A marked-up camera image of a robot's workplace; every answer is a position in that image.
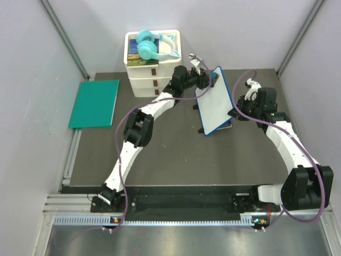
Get blue framed whiteboard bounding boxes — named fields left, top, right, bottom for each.
left=197, top=66, right=233, bottom=136

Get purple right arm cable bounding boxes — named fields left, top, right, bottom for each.
left=232, top=69, right=326, bottom=230

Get white stacked drawer unit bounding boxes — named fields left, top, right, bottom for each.
left=124, top=29, right=182, bottom=98

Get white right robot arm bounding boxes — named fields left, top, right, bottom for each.
left=229, top=90, right=334, bottom=211

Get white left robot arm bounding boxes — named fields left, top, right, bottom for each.
left=98, top=66, right=219, bottom=212

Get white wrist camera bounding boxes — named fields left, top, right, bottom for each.
left=245, top=78, right=262, bottom=101
left=189, top=53, right=203, bottom=75

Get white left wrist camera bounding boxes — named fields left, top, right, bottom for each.
left=189, top=53, right=203, bottom=75

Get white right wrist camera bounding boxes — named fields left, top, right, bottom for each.
left=245, top=78, right=262, bottom=101

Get colourful picture book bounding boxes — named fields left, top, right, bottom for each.
left=127, top=39, right=159, bottom=67

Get teal headphones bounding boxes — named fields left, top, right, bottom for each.
left=136, top=30, right=181, bottom=61

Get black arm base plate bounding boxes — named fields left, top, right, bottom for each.
left=91, top=185, right=268, bottom=221

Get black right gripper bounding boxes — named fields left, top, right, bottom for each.
left=228, top=97, right=261, bottom=122

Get green cutting mat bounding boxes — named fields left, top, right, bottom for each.
left=68, top=79, right=119, bottom=129

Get grey slotted cable duct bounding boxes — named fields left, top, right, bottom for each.
left=53, top=215, right=269, bottom=227

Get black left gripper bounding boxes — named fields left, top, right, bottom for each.
left=181, top=68, right=215, bottom=91

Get blue bone-shaped eraser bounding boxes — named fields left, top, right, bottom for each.
left=210, top=72, right=219, bottom=80

